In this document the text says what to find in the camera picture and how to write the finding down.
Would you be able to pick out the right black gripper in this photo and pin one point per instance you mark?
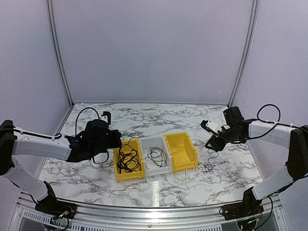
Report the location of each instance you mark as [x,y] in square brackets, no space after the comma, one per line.
[215,144]

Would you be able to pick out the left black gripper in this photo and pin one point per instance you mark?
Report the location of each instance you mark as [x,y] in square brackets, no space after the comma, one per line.
[116,136]

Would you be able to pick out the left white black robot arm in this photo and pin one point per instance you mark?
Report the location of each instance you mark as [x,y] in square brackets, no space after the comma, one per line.
[97,138]

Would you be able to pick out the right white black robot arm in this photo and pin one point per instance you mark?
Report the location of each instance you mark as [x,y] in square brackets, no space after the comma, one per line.
[280,149]

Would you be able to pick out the left yellow plastic bin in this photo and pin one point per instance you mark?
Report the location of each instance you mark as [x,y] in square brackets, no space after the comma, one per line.
[128,162]

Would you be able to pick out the yellow plastic bin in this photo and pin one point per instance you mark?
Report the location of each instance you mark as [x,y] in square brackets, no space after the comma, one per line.
[128,162]
[182,151]

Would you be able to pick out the right yellow plastic bin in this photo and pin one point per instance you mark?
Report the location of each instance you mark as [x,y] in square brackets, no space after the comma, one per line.
[182,151]

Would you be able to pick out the white translucent plastic bin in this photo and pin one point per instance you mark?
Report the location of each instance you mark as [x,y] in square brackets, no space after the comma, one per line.
[155,155]

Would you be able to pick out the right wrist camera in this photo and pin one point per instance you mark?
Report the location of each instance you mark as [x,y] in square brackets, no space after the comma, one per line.
[211,126]

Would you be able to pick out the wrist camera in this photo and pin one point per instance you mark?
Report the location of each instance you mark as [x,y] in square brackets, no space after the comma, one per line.
[211,126]
[106,116]

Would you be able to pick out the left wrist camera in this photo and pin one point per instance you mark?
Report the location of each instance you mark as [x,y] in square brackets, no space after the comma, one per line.
[106,116]

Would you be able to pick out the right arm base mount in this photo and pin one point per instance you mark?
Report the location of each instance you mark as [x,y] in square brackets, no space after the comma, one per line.
[247,207]

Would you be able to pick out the aluminium front rail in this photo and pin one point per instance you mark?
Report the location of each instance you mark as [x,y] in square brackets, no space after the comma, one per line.
[112,218]

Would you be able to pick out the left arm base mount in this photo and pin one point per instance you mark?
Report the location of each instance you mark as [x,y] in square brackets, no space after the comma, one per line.
[55,207]

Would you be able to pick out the right aluminium corner post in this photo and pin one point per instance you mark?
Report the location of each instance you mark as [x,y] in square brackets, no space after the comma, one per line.
[245,53]

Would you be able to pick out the aluminium corner post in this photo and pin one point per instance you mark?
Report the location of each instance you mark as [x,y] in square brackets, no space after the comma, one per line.
[57,52]
[245,53]

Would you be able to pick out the left aluminium corner post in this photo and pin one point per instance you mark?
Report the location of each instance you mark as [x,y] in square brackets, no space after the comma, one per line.
[57,52]

